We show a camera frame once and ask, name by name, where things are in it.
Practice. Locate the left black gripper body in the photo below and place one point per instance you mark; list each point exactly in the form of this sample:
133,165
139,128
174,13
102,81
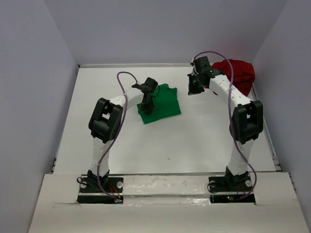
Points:
147,107

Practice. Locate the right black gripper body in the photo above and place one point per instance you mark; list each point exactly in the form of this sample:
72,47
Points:
195,86

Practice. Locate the green t shirt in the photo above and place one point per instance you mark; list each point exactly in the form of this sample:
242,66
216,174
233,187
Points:
162,105

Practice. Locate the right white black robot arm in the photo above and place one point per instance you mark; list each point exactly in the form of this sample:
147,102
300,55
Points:
246,124

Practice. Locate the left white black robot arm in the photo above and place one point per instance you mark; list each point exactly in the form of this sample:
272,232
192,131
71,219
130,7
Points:
105,124

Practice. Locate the red t shirt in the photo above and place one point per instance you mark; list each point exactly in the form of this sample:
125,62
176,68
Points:
244,74

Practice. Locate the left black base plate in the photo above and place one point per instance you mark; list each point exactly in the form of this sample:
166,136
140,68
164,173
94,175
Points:
90,193

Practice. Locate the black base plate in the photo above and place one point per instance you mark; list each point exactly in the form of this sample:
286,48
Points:
221,192
90,193

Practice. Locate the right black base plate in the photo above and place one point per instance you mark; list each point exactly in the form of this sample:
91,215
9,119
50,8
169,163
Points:
221,192

